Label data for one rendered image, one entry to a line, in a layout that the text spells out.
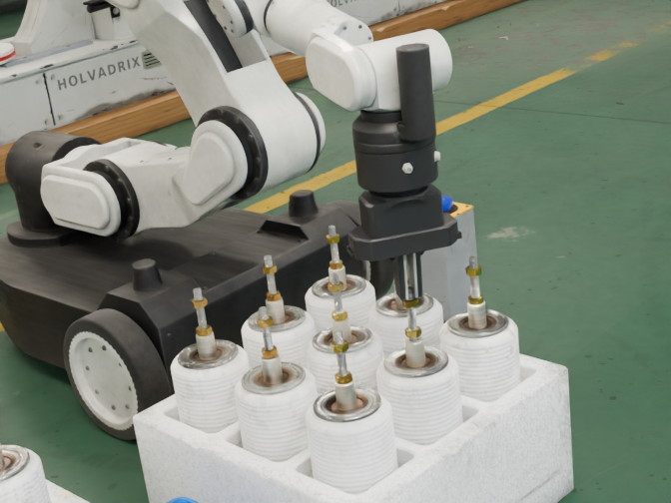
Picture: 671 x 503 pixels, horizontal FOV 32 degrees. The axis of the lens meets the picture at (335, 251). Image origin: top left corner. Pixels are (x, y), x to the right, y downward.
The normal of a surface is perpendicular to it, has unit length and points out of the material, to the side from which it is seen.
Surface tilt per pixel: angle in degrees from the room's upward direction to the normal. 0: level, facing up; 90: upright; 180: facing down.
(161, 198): 90
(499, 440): 90
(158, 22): 113
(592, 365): 0
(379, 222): 90
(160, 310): 45
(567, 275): 0
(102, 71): 90
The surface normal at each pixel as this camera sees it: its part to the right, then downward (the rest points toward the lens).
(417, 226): 0.23, 0.33
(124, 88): 0.74, 0.16
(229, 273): -0.11, -0.93
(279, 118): 0.49, -0.48
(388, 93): 0.50, 0.25
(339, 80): -0.86, 0.27
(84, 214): -0.66, 0.34
